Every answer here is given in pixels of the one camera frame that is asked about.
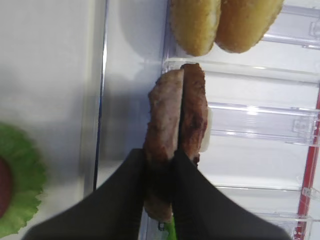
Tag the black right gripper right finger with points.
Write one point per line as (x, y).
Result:
(202, 212)

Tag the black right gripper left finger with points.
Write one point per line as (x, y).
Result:
(112, 212)

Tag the brown meat patty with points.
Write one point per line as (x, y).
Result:
(194, 112)
(161, 142)

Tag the large lettuce leaf in rack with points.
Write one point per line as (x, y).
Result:
(170, 230)

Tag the lettuce leaf on tray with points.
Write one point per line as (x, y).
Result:
(28, 177)

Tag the tomato slice on tray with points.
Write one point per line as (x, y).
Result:
(6, 186)

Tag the red straw rod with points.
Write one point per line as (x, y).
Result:
(300, 232)

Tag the right clear acrylic rack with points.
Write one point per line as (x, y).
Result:
(262, 103)

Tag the left top bun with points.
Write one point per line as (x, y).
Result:
(194, 24)

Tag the bun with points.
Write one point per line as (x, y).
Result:
(243, 23)
(194, 24)

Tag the right top bun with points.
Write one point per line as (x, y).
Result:
(243, 23)

